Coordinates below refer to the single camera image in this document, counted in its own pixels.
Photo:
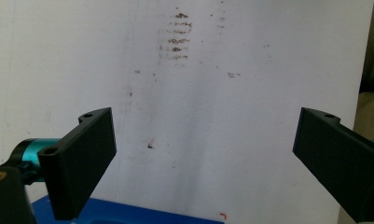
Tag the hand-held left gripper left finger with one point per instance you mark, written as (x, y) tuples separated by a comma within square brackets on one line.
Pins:
[(79, 168)]

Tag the blue flat board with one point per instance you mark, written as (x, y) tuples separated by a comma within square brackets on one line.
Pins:
[(128, 214)]

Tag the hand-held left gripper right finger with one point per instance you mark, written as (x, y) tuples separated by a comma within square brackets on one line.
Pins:
[(340, 161)]

